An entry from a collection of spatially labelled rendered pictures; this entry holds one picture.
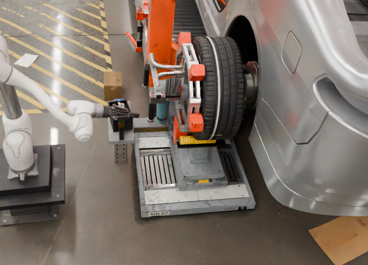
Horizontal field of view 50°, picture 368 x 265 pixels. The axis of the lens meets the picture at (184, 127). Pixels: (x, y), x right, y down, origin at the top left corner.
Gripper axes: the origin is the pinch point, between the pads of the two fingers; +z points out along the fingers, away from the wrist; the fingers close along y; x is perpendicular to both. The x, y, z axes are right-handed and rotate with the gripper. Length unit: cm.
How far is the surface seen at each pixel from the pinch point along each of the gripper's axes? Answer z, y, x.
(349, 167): 58, -102, -69
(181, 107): 36.4, 12.7, -1.5
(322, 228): 142, -63, 33
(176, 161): 48, 6, 45
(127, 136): 4.2, 7.2, 25.0
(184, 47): 20, 10, -49
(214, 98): 32, -26, -40
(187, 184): 50, -19, 43
